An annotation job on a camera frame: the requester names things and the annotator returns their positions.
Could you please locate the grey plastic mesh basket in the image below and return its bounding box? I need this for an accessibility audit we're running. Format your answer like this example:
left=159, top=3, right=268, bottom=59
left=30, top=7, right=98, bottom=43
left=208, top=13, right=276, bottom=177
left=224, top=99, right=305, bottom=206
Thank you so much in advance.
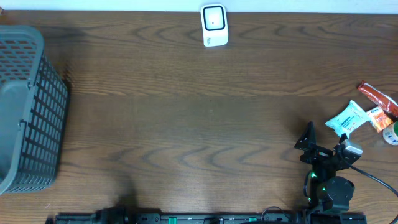
left=1, top=25, right=69, bottom=194

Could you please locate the small orange snack packet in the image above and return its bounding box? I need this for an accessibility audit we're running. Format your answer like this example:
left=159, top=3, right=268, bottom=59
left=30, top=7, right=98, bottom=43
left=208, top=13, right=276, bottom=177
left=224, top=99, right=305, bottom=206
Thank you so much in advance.
left=366, top=106, right=393, bottom=133

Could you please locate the teal tissue pack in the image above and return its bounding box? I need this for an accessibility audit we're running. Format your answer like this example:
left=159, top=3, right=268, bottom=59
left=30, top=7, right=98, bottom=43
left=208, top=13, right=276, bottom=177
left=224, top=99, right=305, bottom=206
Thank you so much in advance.
left=325, top=100, right=370, bottom=138

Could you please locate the orange snack bar wrapper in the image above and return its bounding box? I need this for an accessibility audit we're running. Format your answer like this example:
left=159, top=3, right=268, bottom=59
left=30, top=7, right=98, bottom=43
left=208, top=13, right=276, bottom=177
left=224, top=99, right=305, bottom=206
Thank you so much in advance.
left=357, top=80, right=397, bottom=117

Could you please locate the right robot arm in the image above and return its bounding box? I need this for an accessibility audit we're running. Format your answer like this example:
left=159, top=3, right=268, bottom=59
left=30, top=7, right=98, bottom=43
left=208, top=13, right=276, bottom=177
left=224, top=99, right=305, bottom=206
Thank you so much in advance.
left=294, top=122, right=363, bottom=223

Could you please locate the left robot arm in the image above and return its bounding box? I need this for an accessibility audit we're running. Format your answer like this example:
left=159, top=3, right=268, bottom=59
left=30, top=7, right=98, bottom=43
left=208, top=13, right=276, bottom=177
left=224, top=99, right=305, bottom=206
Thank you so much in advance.
left=90, top=207, right=129, bottom=224

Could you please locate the white barcode scanner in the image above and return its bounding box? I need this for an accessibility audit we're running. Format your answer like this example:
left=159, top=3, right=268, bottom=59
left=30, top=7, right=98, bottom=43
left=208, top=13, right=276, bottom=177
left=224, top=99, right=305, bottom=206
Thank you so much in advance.
left=200, top=4, right=229, bottom=47

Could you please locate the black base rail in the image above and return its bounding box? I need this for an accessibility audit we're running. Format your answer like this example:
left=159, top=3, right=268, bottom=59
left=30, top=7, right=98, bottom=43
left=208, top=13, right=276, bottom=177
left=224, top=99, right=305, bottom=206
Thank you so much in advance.
left=46, top=212, right=368, bottom=224

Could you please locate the green lid jar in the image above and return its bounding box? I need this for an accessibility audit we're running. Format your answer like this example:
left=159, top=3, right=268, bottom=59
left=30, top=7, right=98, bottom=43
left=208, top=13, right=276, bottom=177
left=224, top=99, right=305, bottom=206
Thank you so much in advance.
left=382, top=121, right=398, bottom=146

